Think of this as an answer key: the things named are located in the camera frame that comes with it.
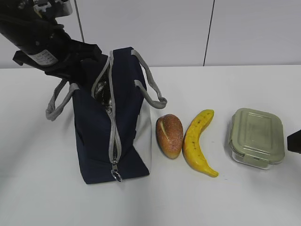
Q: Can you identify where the yellow banana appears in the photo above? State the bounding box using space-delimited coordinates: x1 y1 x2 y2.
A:
182 109 219 178

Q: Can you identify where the navy blue lunch bag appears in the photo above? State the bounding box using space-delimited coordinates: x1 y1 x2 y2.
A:
45 47 168 185

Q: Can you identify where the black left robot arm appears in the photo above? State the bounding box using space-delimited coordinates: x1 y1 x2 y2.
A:
0 0 102 79

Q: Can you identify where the brown bread roll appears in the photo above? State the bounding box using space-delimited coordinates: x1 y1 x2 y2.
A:
156 114 183 159

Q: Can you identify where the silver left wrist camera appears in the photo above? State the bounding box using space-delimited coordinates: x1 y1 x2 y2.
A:
33 0 73 18

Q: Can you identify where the green lidded glass container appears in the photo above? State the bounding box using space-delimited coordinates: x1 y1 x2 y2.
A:
228 108 285 170

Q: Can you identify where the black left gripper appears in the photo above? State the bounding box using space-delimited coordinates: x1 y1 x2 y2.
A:
12 23 102 91

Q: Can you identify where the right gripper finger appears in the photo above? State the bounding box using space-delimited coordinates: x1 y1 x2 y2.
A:
287 130 301 154

